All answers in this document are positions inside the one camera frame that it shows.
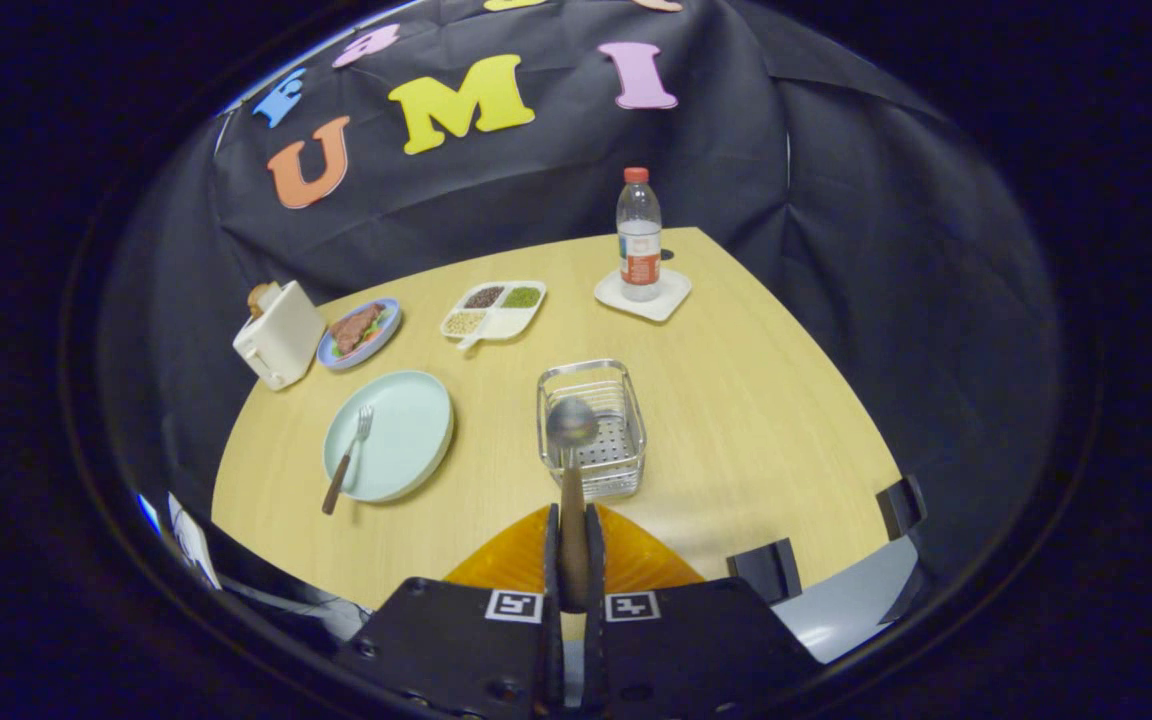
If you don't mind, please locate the brown steak piece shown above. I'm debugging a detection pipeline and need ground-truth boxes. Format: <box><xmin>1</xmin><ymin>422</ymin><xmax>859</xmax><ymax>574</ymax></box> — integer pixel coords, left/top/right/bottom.
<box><xmin>329</xmin><ymin>304</ymin><xmax>384</xmax><ymax>353</ymax></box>

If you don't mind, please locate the white square coaster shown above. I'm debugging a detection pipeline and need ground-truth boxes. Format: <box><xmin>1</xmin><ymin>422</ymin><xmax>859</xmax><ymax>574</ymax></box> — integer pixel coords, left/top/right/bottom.
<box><xmin>593</xmin><ymin>266</ymin><xmax>694</xmax><ymax>323</ymax></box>

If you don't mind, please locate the blue plate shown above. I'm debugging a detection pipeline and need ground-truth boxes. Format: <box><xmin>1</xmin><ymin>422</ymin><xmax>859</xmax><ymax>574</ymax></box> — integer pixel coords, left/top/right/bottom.
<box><xmin>317</xmin><ymin>298</ymin><xmax>403</xmax><ymax>372</ymax></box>

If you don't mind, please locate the white divided dish with beans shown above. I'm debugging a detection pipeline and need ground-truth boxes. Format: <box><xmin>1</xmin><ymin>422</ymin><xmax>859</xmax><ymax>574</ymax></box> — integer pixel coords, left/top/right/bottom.
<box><xmin>439</xmin><ymin>280</ymin><xmax>548</xmax><ymax>351</ymax></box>

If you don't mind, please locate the black backdrop cloth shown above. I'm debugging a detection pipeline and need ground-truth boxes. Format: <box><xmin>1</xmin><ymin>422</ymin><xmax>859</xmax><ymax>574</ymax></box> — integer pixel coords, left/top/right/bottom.
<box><xmin>96</xmin><ymin>0</ymin><xmax>1067</xmax><ymax>601</ymax></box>

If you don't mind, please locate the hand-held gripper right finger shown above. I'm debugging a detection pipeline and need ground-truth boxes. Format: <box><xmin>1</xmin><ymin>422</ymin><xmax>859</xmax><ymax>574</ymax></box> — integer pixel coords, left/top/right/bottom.
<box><xmin>584</xmin><ymin>503</ymin><xmax>827</xmax><ymax>720</ymax></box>

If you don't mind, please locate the wooden handle metal spoon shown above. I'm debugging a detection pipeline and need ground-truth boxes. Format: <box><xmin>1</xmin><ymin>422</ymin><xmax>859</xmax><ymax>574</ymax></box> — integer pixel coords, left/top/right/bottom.
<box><xmin>545</xmin><ymin>396</ymin><xmax>600</xmax><ymax>613</ymax></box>

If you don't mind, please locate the light green plate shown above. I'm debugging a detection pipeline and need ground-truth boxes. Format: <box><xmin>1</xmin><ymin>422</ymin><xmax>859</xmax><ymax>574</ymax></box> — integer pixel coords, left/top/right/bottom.
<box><xmin>323</xmin><ymin>371</ymin><xmax>455</xmax><ymax>504</ymax></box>

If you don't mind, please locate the white toaster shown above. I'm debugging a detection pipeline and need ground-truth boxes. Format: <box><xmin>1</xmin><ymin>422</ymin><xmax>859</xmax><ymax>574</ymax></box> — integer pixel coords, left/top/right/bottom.
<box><xmin>232</xmin><ymin>280</ymin><xmax>327</xmax><ymax>392</ymax></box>

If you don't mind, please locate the clear water bottle red cap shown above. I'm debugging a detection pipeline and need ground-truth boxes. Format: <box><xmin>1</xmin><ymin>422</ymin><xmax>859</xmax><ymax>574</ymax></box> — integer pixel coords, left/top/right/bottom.
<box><xmin>616</xmin><ymin>167</ymin><xmax>664</xmax><ymax>303</ymax></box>

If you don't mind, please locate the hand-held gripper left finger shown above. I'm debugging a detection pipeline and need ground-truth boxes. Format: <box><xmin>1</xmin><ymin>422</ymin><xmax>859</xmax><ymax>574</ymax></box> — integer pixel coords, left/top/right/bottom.
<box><xmin>331</xmin><ymin>503</ymin><xmax>565</xmax><ymax>720</ymax></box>

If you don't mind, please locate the wooden handle metal fork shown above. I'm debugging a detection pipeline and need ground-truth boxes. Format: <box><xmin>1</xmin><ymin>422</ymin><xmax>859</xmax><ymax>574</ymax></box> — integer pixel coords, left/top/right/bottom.
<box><xmin>322</xmin><ymin>405</ymin><xmax>375</xmax><ymax>517</ymax></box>

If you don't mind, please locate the metal wire basket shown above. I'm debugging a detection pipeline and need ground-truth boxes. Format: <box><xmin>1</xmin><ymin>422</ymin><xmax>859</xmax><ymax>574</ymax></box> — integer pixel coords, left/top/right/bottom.
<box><xmin>536</xmin><ymin>359</ymin><xmax>648</xmax><ymax>502</ymax></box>

